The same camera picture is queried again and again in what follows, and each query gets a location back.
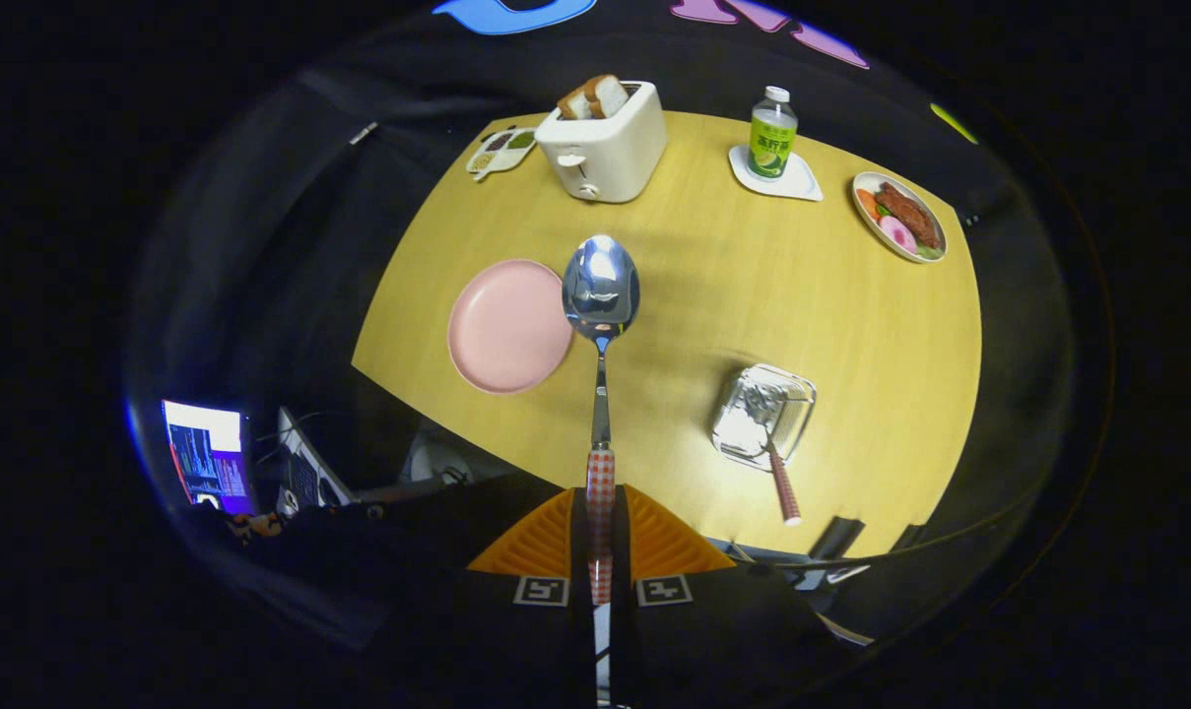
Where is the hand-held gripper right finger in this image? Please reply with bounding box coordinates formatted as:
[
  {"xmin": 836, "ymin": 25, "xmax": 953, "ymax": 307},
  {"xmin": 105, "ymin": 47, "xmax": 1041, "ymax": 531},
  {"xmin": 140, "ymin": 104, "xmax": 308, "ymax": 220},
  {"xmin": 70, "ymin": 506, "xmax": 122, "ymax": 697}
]
[{"xmin": 610, "ymin": 483, "xmax": 852, "ymax": 709}]

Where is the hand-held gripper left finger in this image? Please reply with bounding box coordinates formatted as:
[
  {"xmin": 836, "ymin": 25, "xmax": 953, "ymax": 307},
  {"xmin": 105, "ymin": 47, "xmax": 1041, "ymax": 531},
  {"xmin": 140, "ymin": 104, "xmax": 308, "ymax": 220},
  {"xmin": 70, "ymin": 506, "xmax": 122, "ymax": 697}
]
[{"xmin": 388, "ymin": 484, "xmax": 596, "ymax": 709}]

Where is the fork with red checked handle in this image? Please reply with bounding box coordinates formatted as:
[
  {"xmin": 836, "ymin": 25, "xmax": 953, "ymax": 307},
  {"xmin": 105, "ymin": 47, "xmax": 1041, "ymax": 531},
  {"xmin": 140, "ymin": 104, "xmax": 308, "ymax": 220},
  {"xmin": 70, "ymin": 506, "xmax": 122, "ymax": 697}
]
[{"xmin": 743, "ymin": 384, "xmax": 803, "ymax": 527}]

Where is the spoon with red checked handle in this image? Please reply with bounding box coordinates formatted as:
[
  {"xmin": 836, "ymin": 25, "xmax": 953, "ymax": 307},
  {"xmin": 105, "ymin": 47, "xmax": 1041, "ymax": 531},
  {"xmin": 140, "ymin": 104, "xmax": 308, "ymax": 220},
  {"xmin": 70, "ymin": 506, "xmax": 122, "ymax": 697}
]
[{"xmin": 562, "ymin": 234, "xmax": 641, "ymax": 606}]

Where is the perforated metal basket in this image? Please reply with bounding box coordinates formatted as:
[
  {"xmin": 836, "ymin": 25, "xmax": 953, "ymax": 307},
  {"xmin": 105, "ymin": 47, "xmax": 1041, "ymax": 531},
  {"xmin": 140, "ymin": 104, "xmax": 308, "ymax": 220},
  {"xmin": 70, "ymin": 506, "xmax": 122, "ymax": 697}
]
[{"xmin": 710, "ymin": 363, "xmax": 818, "ymax": 472}]

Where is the laptop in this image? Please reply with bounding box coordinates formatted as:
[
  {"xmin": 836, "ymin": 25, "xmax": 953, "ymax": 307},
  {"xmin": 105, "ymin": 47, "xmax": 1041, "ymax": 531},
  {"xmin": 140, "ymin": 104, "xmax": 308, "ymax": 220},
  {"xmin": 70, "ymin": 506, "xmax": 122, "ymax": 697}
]
[{"xmin": 276, "ymin": 407, "xmax": 360, "ymax": 518}]

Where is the pink plate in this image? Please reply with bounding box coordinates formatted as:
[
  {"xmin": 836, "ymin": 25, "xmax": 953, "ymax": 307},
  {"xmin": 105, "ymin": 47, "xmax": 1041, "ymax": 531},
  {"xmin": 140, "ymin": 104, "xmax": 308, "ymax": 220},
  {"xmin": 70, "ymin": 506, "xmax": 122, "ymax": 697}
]
[{"xmin": 447, "ymin": 259, "xmax": 576, "ymax": 395}]

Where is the lit computer monitor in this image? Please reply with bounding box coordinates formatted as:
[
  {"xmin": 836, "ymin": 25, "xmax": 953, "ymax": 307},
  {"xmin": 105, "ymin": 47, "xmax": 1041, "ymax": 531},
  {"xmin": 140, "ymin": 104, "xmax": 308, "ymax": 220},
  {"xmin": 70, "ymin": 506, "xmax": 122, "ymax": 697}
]
[{"xmin": 162, "ymin": 399, "xmax": 256, "ymax": 515}]

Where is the cream plate with food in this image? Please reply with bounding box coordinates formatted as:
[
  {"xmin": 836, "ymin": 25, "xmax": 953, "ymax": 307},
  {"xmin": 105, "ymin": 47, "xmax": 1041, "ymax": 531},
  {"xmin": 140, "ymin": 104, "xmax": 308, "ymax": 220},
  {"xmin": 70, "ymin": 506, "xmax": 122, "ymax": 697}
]
[{"xmin": 852, "ymin": 171, "xmax": 948, "ymax": 264}]

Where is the white coaster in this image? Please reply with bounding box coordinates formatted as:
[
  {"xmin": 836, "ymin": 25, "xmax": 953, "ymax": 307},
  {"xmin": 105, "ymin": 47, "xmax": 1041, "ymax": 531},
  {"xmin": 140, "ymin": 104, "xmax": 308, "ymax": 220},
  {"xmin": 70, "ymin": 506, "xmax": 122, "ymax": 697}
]
[{"xmin": 729, "ymin": 145, "xmax": 824, "ymax": 203}]

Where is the brown meat piece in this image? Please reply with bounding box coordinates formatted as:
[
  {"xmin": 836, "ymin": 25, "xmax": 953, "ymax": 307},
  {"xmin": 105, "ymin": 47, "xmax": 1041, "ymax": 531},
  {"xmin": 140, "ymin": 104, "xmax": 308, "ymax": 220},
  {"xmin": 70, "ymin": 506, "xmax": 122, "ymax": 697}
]
[{"xmin": 875, "ymin": 181, "xmax": 941, "ymax": 249}]

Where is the white divided seasoning dish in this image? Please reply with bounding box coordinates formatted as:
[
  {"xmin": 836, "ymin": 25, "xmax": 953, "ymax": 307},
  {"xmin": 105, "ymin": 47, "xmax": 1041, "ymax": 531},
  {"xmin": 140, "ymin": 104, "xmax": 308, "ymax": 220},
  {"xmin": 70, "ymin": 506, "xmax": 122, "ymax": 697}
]
[{"xmin": 465, "ymin": 126, "xmax": 538, "ymax": 182}]

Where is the white toaster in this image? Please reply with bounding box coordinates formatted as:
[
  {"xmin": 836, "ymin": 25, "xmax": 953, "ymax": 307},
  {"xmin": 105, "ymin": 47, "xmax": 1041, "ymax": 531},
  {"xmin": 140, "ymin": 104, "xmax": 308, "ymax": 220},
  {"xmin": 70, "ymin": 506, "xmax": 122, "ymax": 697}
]
[{"xmin": 535, "ymin": 81, "xmax": 669, "ymax": 204}]

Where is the green label drink bottle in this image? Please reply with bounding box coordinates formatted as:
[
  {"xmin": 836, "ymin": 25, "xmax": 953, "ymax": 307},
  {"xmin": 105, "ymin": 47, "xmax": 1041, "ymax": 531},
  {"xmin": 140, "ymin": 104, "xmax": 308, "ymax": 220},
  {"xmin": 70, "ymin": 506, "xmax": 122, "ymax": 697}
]
[{"xmin": 748, "ymin": 86, "xmax": 799, "ymax": 180}]

